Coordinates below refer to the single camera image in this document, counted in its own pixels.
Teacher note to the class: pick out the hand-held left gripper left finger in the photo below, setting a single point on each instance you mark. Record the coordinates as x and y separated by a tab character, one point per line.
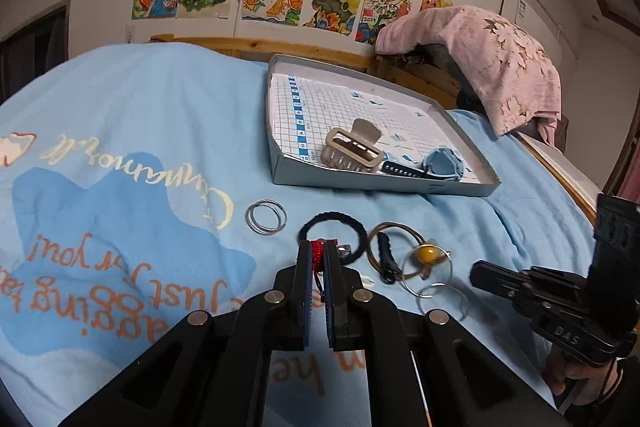
304	267

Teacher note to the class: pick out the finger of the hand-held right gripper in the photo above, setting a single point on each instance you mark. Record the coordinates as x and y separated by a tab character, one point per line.
500	276

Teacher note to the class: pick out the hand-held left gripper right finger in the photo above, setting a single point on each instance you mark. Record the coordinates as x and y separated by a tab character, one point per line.
328	267

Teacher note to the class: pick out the beige hair claw clip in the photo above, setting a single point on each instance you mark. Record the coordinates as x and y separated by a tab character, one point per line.
350	142

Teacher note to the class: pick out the shallow grey cardboard tray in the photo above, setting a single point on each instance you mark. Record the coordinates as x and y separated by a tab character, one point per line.
350	107

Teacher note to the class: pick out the person's right hand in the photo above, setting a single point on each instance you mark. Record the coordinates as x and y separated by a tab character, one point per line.
590	382

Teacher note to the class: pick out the small silver bangle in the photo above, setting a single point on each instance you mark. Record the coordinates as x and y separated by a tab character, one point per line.
246	216
286	213

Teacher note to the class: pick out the small black hair clip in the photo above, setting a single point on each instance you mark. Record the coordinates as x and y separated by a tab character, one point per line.
386	252

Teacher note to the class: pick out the dark grey pillow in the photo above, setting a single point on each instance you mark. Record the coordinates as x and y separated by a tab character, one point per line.
462	79

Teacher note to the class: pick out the light blue printed blanket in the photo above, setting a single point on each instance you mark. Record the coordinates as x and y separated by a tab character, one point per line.
150	132

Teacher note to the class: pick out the pink floral cloth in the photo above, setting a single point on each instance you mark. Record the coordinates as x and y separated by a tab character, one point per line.
500	57

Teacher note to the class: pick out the white air conditioner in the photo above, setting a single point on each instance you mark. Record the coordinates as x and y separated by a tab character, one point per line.
545	22

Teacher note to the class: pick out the dark wooden door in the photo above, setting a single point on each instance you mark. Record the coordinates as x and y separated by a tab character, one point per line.
30	52

